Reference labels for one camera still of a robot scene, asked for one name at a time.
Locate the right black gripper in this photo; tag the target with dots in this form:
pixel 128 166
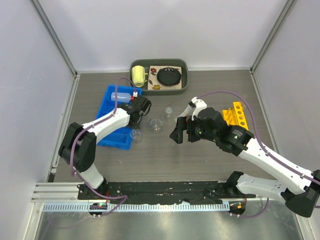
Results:
pixel 183 124

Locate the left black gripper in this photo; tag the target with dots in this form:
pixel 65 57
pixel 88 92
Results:
pixel 137 126

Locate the white wash bottle red cap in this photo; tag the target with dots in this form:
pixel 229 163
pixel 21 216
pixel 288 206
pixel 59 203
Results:
pixel 123 97

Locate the small glass beaker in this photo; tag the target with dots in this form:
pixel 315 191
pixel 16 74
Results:
pixel 155 125

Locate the small glass erlenmeyer flask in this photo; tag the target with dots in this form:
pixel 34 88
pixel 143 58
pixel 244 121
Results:
pixel 168 113

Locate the bundle of plastic pipettes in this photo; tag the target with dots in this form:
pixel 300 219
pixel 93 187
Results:
pixel 187 111

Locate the tiny glass beaker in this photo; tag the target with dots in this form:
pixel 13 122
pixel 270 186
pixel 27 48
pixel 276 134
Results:
pixel 136 135

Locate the blue divided plastic bin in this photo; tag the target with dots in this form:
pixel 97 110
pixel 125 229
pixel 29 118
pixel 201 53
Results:
pixel 115 135

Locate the yellow test tube rack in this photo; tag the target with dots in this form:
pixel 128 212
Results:
pixel 235 115

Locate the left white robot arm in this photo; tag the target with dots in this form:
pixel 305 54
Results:
pixel 78 147

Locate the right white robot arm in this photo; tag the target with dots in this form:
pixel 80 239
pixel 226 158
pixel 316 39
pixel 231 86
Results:
pixel 294 186

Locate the floral coaster card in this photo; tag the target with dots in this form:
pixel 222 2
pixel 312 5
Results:
pixel 154 85

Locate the pale yellow mug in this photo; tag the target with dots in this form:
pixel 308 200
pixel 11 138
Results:
pixel 139 76

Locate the black round dish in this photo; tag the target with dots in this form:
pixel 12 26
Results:
pixel 169 76

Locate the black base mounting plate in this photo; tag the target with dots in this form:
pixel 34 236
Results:
pixel 171 192

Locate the white slotted cable duct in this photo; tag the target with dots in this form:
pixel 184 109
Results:
pixel 96 207

